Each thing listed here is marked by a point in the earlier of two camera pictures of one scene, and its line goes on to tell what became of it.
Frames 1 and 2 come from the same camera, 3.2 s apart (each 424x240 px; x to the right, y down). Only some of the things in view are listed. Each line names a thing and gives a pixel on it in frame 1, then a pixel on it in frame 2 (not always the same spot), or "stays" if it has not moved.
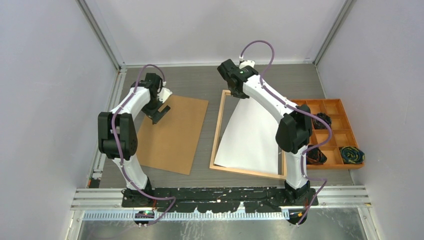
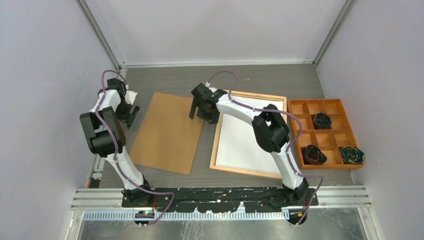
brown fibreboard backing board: [170, 143] stays
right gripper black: [241, 96] -> [213, 118]
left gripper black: [154, 114] -> [123, 118]
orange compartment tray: [332, 110] stays
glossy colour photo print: [249, 141] stays
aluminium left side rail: [100, 163] stays
